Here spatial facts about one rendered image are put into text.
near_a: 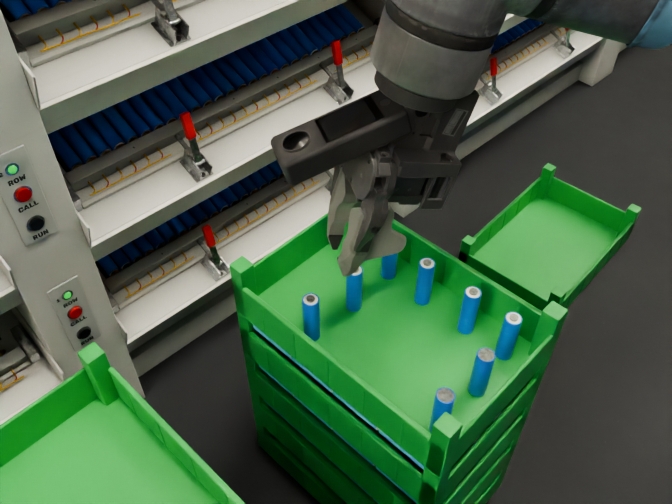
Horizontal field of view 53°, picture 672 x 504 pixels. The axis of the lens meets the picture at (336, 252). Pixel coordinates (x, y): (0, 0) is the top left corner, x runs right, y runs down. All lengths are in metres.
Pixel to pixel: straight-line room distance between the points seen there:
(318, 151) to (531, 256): 0.84
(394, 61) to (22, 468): 0.51
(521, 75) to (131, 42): 0.95
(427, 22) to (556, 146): 1.14
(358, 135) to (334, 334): 0.28
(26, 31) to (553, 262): 0.96
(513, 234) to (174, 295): 0.67
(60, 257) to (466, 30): 0.56
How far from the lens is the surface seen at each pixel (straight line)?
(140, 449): 0.72
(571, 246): 1.39
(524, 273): 1.31
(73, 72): 0.80
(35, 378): 1.03
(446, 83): 0.54
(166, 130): 0.96
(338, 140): 0.56
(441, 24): 0.52
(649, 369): 1.25
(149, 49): 0.82
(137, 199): 0.92
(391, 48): 0.54
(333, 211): 0.67
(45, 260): 0.87
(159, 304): 1.06
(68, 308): 0.93
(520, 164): 1.56
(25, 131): 0.77
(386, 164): 0.58
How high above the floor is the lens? 0.94
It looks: 46 degrees down
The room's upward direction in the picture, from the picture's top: straight up
